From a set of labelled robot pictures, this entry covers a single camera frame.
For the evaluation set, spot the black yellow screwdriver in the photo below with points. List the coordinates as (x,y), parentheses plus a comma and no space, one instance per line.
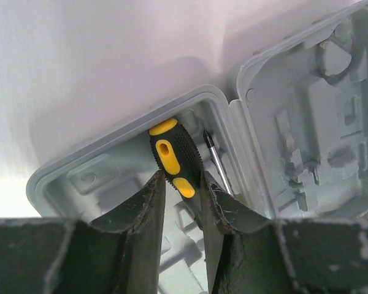
(177,155)
(217,161)

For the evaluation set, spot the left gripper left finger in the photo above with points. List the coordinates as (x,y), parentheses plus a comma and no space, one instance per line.
(119,252)

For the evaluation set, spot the grey plastic tool case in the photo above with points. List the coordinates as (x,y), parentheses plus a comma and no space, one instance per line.
(292,134)

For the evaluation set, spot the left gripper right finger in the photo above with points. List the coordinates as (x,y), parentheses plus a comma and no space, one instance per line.
(246,252)

